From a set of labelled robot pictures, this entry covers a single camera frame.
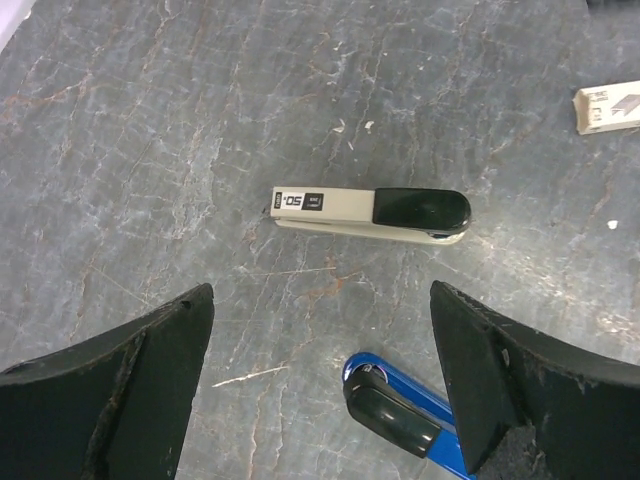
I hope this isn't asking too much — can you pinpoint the white staple box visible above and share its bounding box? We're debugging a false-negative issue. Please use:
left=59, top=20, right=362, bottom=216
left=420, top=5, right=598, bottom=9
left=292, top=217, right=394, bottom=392
left=573, top=81, right=640, bottom=135

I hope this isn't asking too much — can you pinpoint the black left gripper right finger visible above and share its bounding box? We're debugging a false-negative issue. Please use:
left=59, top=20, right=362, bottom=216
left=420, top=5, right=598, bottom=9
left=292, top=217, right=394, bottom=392
left=430, top=281, right=639, bottom=479

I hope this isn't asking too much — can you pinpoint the blue and black stapler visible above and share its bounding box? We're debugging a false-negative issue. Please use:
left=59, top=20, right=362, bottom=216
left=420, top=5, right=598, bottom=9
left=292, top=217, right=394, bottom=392
left=342, top=352, right=476, bottom=479

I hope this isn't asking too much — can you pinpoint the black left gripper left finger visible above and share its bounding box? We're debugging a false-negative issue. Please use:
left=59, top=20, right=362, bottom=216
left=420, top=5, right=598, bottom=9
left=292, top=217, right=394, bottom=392
left=1, top=283, right=215, bottom=479

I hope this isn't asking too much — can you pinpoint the beige and black stapler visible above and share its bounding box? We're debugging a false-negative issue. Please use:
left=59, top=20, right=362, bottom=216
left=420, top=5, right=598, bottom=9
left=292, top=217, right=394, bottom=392
left=270, top=187, right=472, bottom=245

